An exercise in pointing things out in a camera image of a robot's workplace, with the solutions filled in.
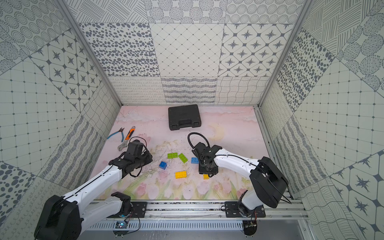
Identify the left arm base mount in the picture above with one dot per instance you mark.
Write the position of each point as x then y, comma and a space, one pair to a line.
138, 209

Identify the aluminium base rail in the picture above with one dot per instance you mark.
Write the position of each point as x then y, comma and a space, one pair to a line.
214, 210

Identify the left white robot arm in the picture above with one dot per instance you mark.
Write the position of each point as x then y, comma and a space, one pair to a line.
67, 217

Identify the black plastic tool case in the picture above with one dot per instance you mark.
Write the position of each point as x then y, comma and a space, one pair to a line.
184, 117

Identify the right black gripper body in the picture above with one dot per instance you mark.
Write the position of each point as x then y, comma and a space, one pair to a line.
203, 168

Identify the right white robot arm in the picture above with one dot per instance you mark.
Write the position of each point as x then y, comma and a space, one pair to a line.
267, 180

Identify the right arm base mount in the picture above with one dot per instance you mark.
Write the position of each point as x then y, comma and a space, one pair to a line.
236, 210

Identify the blue handled pliers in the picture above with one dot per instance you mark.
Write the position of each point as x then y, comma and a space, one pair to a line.
120, 131

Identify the light blue lego brick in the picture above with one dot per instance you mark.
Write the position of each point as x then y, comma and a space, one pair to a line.
194, 160

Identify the dark blue small lego brick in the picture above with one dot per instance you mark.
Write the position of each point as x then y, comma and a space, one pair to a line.
163, 165

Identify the yellow lego brick 2x4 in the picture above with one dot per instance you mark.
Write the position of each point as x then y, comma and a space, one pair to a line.
180, 175

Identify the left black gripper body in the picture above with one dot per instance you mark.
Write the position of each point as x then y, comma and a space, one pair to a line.
144, 157

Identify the white vented cable duct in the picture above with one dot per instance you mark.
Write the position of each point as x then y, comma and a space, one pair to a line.
168, 225

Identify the lime green lego brick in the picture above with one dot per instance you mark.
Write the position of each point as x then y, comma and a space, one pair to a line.
172, 155
183, 158

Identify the silver adjustable wrench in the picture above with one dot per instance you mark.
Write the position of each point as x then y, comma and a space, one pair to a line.
123, 145

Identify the orange utility knife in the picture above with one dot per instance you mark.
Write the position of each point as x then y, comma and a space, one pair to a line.
128, 136

